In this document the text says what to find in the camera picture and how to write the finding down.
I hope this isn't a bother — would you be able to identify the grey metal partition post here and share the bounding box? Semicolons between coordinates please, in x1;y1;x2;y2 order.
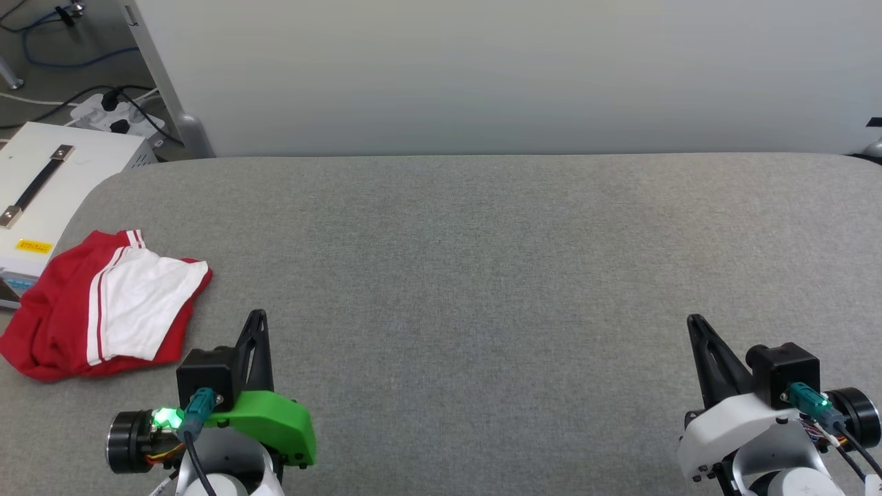
123;0;216;159

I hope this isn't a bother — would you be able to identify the red and white shirt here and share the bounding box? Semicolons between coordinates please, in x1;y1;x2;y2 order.
0;229;213;383

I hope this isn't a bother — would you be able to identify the black cable with teal plug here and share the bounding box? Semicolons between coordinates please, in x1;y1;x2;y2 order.
178;387;220;496
786;381;882;483

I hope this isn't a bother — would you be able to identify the white box with black handle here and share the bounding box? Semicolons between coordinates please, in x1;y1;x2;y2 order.
0;122;158;309

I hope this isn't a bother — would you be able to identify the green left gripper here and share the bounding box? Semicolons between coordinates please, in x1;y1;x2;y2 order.
105;309;317;475

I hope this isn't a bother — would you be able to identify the blue cable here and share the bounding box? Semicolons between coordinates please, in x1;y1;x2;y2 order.
0;10;140;70

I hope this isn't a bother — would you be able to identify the black power cable with plug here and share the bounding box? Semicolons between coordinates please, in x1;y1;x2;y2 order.
0;84;185;147

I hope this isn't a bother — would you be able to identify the grey metal stand leg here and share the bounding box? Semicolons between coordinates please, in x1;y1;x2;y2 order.
0;55;25;90

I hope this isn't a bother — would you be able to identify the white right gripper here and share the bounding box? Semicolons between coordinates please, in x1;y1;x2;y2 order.
677;313;882;483

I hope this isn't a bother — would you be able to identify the white partition panel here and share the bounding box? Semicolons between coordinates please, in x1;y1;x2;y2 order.
134;0;882;158

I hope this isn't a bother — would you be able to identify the white power strip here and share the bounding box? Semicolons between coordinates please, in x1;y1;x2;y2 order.
69;93;166;138

